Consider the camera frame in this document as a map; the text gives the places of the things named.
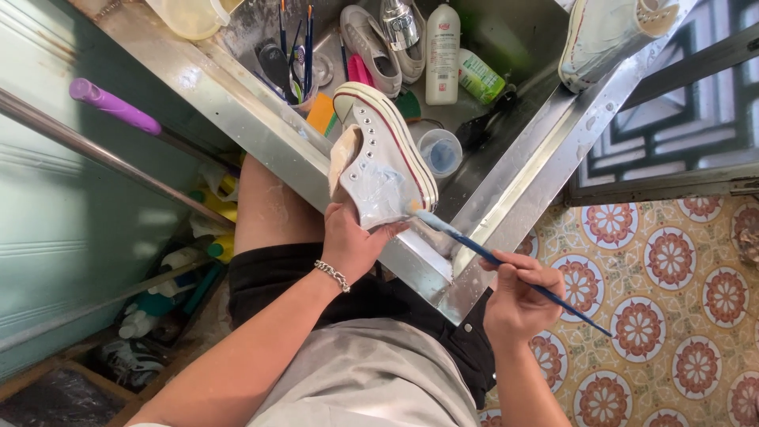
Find person's right hand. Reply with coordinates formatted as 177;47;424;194
479;253;568;351

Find person's left hand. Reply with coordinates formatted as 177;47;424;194
322;200;410;286

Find blue handled paintbrush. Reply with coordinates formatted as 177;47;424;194
412;207;615;339

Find white red-striped canvas sneaker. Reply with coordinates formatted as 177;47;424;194
327;81;440;231

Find person's leg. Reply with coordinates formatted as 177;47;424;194
234;153;328;257

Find person's black shorts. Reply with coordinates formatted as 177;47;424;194
228;242;497;410

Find clear plastic cup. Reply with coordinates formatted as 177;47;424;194
416;128;464;179

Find orange sponge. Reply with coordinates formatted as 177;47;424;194
305;91;338;137

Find person's grey shirt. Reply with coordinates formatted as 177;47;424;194
245;317;482;427

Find green scouring sponge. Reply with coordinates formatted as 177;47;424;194
394;88;422;124

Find stainless steel sink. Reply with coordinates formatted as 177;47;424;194
65;0;700;327

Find pink scrub brush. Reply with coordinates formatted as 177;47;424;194
346;54;376;89

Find steel sink drain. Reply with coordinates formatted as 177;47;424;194
311;51;335;89

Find black brush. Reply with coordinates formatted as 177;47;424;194
453;88;518;150

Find cup of blue paintbrushes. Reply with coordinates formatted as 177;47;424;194
276;0;321;116

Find crate of cleaning bottles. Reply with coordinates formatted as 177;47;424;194
114;160;241;358

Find black spoon-shaped tool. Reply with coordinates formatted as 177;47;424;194
258;43;293;103

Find plain white low sneaker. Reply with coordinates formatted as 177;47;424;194
379;0;428;85
339;5;403;99

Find tall white plastic bottle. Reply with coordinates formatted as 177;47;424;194
425;2;462;107

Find green and white bottle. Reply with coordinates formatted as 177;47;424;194
457;48;507;106

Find chrome faucet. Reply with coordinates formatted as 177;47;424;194
379;0;421;52

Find black metal window grille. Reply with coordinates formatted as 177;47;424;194
565;0;759;207

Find translucent plastic jug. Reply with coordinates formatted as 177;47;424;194
145;0;244;42

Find white high-top canvas sneaker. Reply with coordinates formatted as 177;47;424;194
557;0;682;95

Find wooden shelf with shoes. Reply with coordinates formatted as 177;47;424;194
0;332;196;427

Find silver chain bracelet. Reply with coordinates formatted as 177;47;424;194
313;259;352;294

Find steel rail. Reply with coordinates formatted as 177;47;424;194
0;88;238;230

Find purple handled tool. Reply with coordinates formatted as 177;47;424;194
69;77;162;136

